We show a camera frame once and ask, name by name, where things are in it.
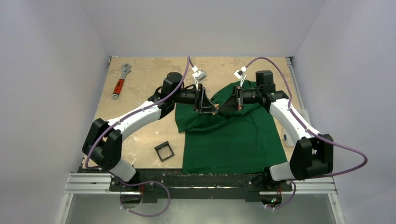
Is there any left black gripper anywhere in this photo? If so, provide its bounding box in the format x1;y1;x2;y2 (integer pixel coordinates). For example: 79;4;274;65
172;84;218;113

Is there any black square frame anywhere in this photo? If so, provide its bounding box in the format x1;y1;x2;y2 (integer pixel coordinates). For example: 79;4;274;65
154;141;175;162

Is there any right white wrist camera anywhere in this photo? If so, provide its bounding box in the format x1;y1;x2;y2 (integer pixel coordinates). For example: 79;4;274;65
234;66;247;87

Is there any green t-shirt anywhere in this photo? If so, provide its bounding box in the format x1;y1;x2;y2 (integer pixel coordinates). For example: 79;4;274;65
175;81;289;175

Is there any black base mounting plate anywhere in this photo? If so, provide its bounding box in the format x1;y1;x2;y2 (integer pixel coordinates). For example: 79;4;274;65
110;168;292;205

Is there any clear plastic parts box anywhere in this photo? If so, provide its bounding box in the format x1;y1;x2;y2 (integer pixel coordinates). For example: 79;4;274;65
283;108;313;147

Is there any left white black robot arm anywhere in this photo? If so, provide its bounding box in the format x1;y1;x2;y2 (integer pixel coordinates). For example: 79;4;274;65
82;70;218;191

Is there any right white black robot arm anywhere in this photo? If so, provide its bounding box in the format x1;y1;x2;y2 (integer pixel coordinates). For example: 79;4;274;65
219;70;333;190

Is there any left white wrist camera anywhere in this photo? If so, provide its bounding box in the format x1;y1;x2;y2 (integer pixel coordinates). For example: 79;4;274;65
192;66;207;89

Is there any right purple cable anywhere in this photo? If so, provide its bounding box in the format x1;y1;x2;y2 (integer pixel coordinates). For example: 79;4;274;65
244;56;369;211

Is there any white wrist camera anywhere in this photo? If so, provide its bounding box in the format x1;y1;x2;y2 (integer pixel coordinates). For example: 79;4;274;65
234;66;247;87
192;66;207;89

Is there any aluminium rail frame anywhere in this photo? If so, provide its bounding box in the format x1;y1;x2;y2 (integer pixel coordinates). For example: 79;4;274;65
63;56;338;196

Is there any red handled adjustable wrench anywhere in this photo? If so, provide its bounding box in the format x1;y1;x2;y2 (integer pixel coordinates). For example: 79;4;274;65
112;63;131;99

